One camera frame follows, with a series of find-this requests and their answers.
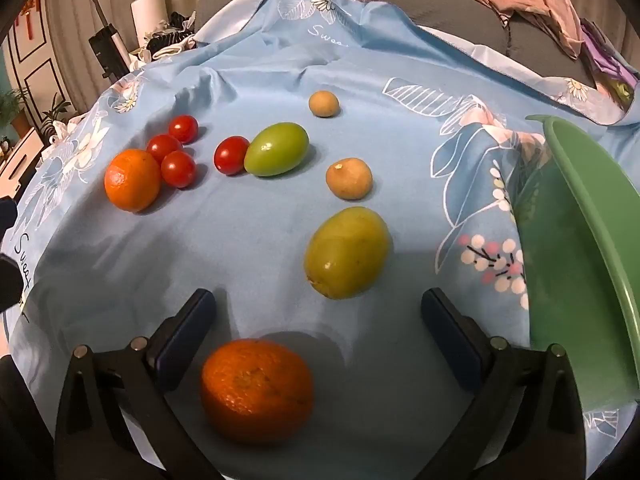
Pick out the large tan longan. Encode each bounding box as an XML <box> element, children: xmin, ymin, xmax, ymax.
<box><xmin>326</xmin><ymin>157</ymin><xmax>373</xmax><ymax>200</ymax></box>

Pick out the yellow-green round fruit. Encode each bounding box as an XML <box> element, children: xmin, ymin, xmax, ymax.
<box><xmin>304</xmin><ymin>206</ymin><xmax>390</xmax><ymax>300</ymax></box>

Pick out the green oval fruit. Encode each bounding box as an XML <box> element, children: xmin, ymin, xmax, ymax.
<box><xmin>244</xmin><ymin>122</ymin><xmax>309</xmax><ymax>178</ymax></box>

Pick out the purple clothing pile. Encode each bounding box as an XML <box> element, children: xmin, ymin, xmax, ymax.
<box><xmin>580</xmin><ymin>18</ymin><xmax>639</xmax><ymax>110</ymax></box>

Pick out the green plastic bowl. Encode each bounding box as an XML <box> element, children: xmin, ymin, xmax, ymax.
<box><xmin>514</xmin><ymin>115</ymin><xmax>639</xmax><ymax>412</ymax></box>

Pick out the orange mandarin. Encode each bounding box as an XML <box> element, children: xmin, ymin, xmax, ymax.
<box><xmin>200</xmin><ymin>338</ymin><xmax>314</xmax><ymax>444</ymax></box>
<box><xmin>104</xmin><ymin>148</ymin><xmax>162</xmax><ymax>212</ymax></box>

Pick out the black upright vacuum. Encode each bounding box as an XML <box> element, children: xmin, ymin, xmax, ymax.
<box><xmin>89</xmin><ymin>0</ymin><xmax>130</xmax><ymax>84</ymax></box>

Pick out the pink crumpled clothing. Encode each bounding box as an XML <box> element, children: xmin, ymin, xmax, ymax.
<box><xmin>475</xmin><ymin>0</ymin><xmax>584</xmax><ymax>60</ymax></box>

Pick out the white paper roll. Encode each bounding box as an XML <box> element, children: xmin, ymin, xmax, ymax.
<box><xmin>131</xmin><ymin>0</ymin><xmax>168</xmax><ymax>47</ymax></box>

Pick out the blue floral cloth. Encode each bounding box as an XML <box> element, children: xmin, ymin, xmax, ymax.
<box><xmin>1</xmin><ymin>0</ymin><xmax>639</xmax><ymax>479</ymax></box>

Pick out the cherry tomato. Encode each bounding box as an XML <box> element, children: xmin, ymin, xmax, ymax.
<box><xmin>213</xmin><ymin>136</ymin><xmax>250</xmax><ymax>176</ymax></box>
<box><xmin>146</xmin><ymin>133</ymin><xmax>182</xmax><ymax>165</ymax></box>
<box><xmin>160</xmin><ymin>151</ymin><xmax>196</xmax><ymax>188</ymax></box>
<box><xmin>167</xmin><ymin>115</ymin><xmax>200</xmax><ymax>144</ymax></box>

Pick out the potted plant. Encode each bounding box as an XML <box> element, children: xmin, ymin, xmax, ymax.
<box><xmin>1</xmin><ymin>89</ymin><xmax>72</xmax><ymax>144</ymax></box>

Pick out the small tan longan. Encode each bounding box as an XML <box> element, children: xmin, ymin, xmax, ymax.
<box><xmin>308</xmin><ymin>90</ymin><xmax>340</xmax><ymax>118</ymax></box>

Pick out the cluttered side pile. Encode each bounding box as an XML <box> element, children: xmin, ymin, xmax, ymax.
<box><xmin>128</xmin><ymin>11</ymin><xmax>196</xmax><ymax>72</ymax></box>

